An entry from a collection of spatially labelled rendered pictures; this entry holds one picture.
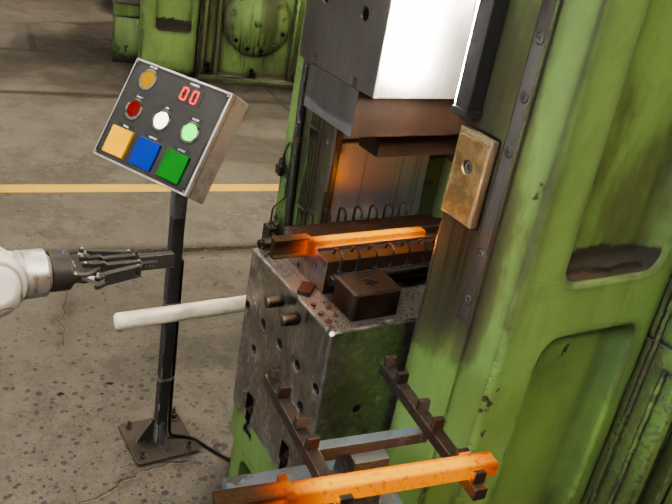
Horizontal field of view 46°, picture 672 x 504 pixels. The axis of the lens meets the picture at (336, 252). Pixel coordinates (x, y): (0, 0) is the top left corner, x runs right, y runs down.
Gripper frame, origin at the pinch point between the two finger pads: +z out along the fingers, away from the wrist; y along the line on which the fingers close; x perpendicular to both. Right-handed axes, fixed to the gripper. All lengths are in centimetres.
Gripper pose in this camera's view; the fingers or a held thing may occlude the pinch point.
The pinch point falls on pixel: (155, 260)
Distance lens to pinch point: 159.3
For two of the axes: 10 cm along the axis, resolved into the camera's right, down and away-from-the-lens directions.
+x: 1.6, -8.8, -4.4
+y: 4.9, 4.6, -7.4
